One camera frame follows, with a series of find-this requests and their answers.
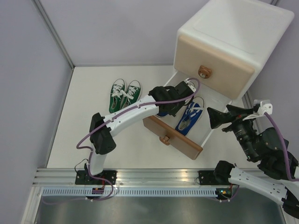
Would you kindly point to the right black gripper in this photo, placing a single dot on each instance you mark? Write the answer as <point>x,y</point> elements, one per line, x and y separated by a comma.
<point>216,117</point>

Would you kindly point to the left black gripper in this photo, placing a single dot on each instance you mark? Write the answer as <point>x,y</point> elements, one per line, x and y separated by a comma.
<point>174,112</point>

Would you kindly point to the blue sneaker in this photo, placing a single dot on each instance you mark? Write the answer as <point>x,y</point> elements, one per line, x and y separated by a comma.
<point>163,114</point>
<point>191,115</point>

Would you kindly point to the brown drawer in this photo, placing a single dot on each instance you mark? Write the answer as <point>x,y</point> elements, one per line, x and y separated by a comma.
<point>192,144</point>

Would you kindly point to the bear knob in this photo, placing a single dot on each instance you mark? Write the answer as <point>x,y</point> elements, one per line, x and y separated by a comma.
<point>165,140</point>
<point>204,72</point>

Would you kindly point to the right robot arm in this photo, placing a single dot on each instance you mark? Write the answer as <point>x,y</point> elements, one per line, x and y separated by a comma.
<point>262,143</point>

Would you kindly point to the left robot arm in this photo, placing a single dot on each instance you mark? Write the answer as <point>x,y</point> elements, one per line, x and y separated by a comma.
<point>159,101</point>

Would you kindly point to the white cabinet shell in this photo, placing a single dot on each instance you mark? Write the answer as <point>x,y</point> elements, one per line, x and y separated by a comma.
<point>246,29</point>

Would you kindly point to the beige upper drawer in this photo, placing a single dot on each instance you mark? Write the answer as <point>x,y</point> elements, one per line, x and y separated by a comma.
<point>230,75</point>

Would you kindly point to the right green sneaker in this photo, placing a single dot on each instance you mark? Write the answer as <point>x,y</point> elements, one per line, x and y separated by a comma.
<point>131,94</point>

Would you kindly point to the left green sneaker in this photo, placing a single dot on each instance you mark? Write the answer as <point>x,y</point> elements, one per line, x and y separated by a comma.
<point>116,94</point>

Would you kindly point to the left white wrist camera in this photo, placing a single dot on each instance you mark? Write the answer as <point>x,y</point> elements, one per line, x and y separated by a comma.
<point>190,84</point>

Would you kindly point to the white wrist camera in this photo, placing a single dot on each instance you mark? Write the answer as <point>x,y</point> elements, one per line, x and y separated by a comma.
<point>260,109</point>
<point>190,84</point>

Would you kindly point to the right aluminium frame rail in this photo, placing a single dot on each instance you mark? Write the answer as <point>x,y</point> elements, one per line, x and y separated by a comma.
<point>249,103</point>

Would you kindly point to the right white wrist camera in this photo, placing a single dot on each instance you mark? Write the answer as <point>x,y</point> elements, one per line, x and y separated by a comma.
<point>260,109</point>

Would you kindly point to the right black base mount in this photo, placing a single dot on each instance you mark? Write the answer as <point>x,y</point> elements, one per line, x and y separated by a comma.
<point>206,177</point>

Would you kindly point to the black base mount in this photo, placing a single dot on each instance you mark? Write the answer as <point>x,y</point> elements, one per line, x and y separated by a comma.
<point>206,177</point>
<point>83,178</point>

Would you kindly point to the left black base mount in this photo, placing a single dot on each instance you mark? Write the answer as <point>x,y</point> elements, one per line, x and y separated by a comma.
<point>83,178</point>

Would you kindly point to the white slotted cable duct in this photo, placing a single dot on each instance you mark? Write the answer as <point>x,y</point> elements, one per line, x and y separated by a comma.
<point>125,191</point>

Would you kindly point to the left corner aluminium post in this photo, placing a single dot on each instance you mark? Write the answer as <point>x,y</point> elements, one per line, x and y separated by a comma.
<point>47,21</point>

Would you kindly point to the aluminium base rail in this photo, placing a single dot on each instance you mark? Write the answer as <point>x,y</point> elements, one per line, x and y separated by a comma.
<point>65,177</point>

